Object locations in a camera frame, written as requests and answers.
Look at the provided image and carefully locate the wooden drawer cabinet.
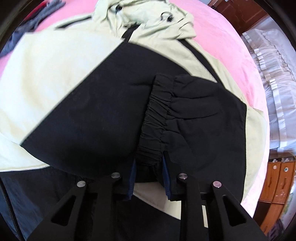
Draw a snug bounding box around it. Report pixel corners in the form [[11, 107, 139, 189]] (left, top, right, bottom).
[[253, 158, 295, 235]]

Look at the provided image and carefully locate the white lace covered furniture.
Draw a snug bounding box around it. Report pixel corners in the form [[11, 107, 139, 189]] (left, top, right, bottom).
[[241, 16, 295, 158]]

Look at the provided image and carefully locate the green and black hooded jacket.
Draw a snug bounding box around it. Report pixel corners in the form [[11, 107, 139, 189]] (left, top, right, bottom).
[[1, 1, 263, 240]]

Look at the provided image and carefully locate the pink bed blanket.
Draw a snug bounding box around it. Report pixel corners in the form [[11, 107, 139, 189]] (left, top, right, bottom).
[[0, 0, 271, 209]]

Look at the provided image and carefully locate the stack of folded dark clothes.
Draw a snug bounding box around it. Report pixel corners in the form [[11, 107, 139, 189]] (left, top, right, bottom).
[[1, 1, 66, 57]]

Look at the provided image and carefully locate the dark wooden door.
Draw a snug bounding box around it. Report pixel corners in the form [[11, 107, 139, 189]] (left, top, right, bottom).
[[208, 0, 269, 35]]

